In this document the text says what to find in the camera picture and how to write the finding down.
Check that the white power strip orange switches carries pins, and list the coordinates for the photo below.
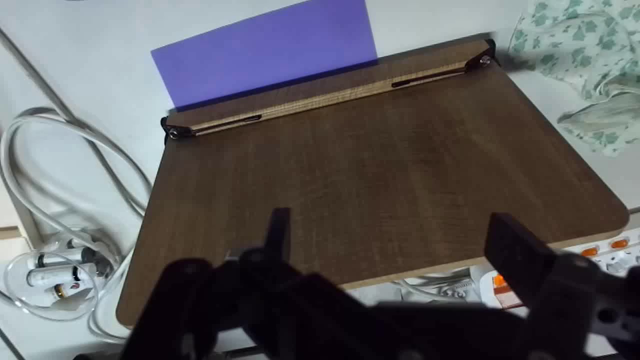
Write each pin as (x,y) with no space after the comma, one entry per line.
(601,257)

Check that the white plug adapter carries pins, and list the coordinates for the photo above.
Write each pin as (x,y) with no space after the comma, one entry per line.
(63,271)

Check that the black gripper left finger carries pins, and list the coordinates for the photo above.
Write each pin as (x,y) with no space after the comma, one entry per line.
(278,233)

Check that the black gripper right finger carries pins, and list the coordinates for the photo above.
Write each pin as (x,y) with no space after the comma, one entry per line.
(517,250)

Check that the purple paper sheet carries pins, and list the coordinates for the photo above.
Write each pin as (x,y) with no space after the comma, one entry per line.
(266,52)

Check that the brown wooden board stand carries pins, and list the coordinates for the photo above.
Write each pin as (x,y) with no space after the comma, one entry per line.
(372,181)

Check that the green patterned white towel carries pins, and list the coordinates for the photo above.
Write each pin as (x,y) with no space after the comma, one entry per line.
(587,61)

